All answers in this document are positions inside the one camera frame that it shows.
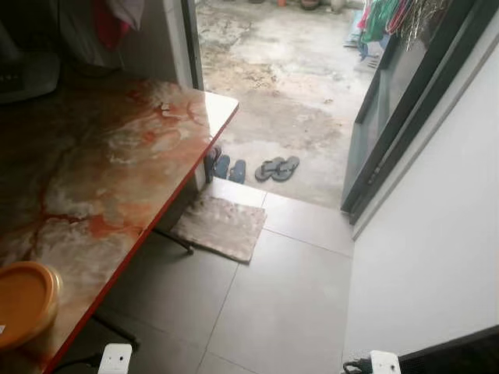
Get dark framed glass door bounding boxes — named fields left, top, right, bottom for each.
left=342, top=0, right=499, bottom=227

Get green hanging clothes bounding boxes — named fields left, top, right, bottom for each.
left=355, top=0, right=402, bottom=59

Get grey flip-flop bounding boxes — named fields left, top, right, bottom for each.
left=254, top=157, right=286, bottom=183
left=271, top=156, right=300, bottom=182

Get pinkish brown fuzzy doormat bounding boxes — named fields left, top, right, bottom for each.
left=170, top=195, right=267, bottom=264

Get brown table leg grey cap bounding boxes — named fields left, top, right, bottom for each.
left=152, top=228, right=195, bottom=256
left=92, top=313, right=141, bottom=349

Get marble pattern table red edge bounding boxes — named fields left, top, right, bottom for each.
left=0, top=74, right=239, bottom=374

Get red hanging cloth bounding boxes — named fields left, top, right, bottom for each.
left=92, top=0, right=129, bottom=49

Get grey kitchen appliance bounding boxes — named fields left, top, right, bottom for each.
left=0, top=51, right=61, bottom=104

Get orange plastic bucket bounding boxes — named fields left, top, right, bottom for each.
left=0, top=261, right=62, bottom=371

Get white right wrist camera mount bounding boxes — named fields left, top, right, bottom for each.
left=368, top=351, right=402, bottom=374

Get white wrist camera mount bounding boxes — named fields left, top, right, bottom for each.
left=368, top=351, right=402, bottom=374
left=97, top=343, right=133, bottom=374

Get dark metal door frame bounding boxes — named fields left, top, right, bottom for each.
left=181, top=0, right=205, bottom=90

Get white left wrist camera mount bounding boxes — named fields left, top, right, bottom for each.
left=97, top=343, right=133, bottom=374

